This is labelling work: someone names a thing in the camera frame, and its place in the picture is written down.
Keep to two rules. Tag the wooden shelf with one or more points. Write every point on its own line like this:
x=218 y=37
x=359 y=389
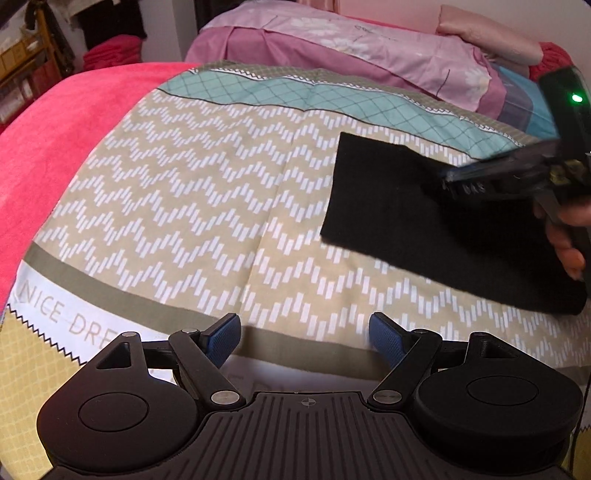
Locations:
x=27 y=64

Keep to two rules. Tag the grey teal striped blanket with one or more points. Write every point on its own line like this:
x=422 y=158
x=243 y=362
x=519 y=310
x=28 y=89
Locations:
x=512 y=106

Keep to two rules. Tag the pink curtain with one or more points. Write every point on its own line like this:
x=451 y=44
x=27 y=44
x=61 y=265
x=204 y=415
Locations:
x=318 y=5

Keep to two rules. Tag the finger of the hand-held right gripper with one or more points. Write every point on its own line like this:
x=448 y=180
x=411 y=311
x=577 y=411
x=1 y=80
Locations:
x=480 y=168
x=475 y=188

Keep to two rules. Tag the pink floral pillow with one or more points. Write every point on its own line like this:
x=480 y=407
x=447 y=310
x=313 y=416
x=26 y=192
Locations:
x=323 y=41

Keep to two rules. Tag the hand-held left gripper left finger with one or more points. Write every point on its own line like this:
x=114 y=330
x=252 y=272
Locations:
x=224 y=339

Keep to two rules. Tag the stack of red cloths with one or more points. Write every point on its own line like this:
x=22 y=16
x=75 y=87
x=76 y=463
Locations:
x=113 y=53

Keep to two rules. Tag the pink-red fleece blanket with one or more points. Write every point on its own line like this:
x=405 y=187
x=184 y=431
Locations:
x=69 y=138

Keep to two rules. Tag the dark hanging clothes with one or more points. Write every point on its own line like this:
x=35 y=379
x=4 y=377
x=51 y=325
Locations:
x=111 y=18

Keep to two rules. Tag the person's right hand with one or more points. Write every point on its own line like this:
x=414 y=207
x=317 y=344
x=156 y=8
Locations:
x=565 y=249

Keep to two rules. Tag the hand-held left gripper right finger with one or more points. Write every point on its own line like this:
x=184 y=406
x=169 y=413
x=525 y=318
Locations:
x=385 y=339

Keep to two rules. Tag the black pants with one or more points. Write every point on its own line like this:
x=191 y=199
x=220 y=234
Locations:
x=392 y=207

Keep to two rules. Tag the red knitted cloth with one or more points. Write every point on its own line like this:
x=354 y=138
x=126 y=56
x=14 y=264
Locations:
x=551 y=60

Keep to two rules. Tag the patterned beige teal bedsheet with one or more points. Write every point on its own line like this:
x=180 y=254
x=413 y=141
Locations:
x=184 y=184

